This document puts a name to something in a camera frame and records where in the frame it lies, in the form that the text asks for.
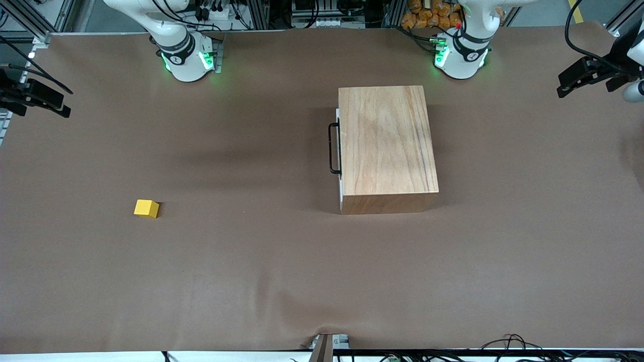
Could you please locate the metal table edge bracket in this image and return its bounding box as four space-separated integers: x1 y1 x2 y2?
309 333 350 362

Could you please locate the white power strip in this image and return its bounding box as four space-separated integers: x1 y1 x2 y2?
198 0 227 21

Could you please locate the wooden drawer cabinet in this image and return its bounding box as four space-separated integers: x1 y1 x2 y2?
338 85 439 215

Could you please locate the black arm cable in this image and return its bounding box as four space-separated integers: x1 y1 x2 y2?
0 35 74 95
565 0 612 64

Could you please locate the grey metal equipment rack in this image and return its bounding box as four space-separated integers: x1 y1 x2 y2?
292 0 353 29

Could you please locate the orange packaged goods pile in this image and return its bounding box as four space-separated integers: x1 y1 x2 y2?
401 0 463 29

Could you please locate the aluminium frame profile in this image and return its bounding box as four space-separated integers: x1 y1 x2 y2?
606 0 644 37
0 0 53 48

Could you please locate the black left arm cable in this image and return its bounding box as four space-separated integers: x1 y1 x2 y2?
565 0 612 64

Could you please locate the brown table mat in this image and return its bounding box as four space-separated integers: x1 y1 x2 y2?
0 23 644 352

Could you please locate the wooden drawer with black handle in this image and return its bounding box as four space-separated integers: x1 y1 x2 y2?
329 107 344 212

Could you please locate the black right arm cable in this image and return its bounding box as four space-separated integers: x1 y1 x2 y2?
0 35 74 95

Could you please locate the yellow block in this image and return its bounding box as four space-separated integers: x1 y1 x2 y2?
134 200 160 219

